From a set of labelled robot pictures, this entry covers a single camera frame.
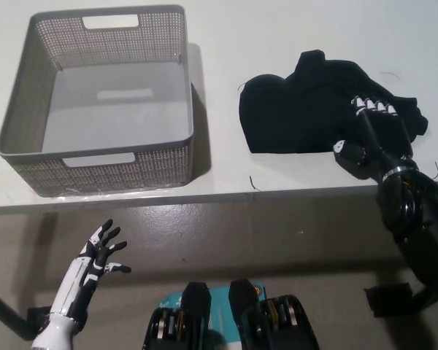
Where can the black right robot body block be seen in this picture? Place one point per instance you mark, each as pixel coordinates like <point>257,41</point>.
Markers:
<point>284,328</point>

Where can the grey perforated plastic basket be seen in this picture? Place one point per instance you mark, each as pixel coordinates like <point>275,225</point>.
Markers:
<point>95,175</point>

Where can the black left robot body block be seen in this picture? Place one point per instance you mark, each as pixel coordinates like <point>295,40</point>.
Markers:
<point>197,299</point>

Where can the clear tape strip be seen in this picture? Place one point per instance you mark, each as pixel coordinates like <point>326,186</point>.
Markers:
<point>80,195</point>

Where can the black robot body block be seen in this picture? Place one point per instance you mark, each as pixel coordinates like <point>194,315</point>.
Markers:
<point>197,299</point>
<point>284,328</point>

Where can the black and white right hand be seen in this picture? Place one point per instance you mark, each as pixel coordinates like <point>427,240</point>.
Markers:
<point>387,142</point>

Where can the black slanted table leg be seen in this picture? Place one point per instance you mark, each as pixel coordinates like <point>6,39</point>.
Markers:
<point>425,303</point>
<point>3,313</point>

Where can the black floor tape patch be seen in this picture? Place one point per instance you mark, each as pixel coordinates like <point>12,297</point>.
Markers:
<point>387,302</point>
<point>40,315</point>

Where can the black t-shirt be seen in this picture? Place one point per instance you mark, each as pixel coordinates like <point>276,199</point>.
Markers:
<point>295,116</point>

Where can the white and black left hand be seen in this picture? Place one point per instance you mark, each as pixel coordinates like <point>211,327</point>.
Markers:
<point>73,288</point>

